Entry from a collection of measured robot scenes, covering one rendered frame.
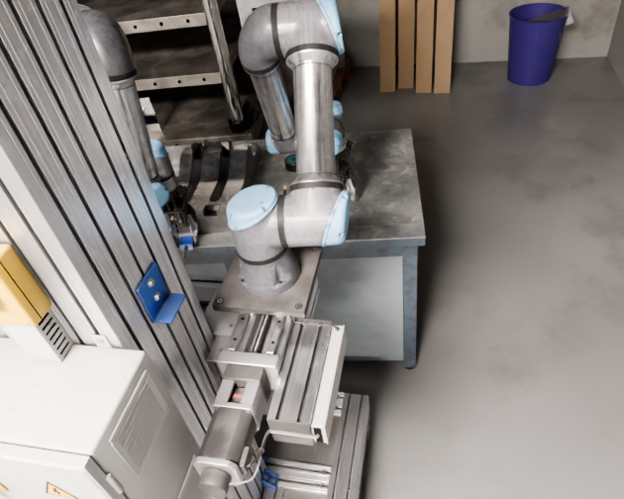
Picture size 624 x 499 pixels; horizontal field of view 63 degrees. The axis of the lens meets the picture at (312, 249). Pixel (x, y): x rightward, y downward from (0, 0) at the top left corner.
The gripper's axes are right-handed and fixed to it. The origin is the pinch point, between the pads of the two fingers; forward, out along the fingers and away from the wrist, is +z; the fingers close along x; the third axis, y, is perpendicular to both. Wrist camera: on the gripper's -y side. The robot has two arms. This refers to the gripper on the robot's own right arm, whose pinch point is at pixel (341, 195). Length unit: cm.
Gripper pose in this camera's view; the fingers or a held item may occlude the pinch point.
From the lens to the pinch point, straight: 177.0
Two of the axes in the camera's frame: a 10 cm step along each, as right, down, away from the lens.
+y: -2.9, 6.6, -6.9
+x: 9.5, 1.0, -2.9
